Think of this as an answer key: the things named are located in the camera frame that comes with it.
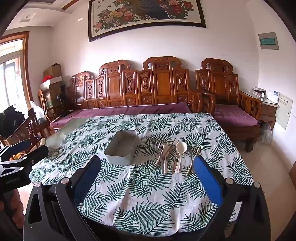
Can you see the brown cardboard box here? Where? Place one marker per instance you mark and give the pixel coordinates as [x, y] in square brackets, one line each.
[52, 71]

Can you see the grey wall electrical box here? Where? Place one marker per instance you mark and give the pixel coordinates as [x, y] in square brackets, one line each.
[268, 41]

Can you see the wooden side table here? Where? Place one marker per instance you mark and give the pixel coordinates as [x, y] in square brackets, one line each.
[268, 111]

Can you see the white cardboard box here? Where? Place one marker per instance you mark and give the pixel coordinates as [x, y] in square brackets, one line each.
[55, 80]

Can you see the large beige spoon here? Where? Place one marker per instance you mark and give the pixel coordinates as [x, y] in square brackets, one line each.
[181, 147]

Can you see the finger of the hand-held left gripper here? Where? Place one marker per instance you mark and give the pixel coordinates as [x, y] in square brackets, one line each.
[19, 145]
[38, 153]

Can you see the carved wooden armchair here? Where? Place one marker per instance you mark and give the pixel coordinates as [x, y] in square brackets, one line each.
[219, 81]

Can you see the small beige spoon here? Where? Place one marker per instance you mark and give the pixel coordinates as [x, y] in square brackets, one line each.
[165, 150]

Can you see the dark wooden cabinet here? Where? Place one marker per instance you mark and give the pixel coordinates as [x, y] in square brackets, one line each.
[56, 97]

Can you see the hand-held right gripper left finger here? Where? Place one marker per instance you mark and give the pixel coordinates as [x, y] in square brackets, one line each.
[85, 183]

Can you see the purple sofa cushion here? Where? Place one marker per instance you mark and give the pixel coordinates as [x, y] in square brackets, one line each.
[129, 109]

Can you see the wooden framed window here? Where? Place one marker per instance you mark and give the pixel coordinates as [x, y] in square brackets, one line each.
[13, 69]

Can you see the purple armchair cushion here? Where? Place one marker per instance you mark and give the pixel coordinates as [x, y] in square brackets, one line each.
[233, 113]

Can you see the white plastic bag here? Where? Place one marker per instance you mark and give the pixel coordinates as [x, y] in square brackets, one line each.
[38, 111]

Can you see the white box with blue label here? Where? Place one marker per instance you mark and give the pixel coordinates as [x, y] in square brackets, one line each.
[272, 96]

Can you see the grey rectangular container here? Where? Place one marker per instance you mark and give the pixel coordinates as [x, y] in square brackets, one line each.
[121, 148]

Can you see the person's left hand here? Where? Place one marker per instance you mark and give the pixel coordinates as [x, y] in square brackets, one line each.
[10, 206]

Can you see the white wall panel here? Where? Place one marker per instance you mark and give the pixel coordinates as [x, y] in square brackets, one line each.
[284, 111]

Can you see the carved wooden sofa bench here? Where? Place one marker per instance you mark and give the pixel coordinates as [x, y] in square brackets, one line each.
[161, 81]

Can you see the clear plastic bag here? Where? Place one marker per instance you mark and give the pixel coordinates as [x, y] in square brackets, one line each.
[266, 134]

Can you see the carved wooden chair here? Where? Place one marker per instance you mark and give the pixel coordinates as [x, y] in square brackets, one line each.
[25, 129]

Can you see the framed floral painting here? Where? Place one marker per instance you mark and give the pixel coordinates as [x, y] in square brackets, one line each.
[148, 16]

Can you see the beige fork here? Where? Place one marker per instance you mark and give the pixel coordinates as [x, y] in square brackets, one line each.
[158, 146]

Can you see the beige chopstick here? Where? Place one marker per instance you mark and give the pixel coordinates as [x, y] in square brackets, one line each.
[193, 160]

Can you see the black bag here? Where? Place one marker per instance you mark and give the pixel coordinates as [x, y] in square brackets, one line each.
[11, 120]

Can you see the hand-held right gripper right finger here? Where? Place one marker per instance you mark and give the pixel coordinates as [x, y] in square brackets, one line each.
[208, 183]

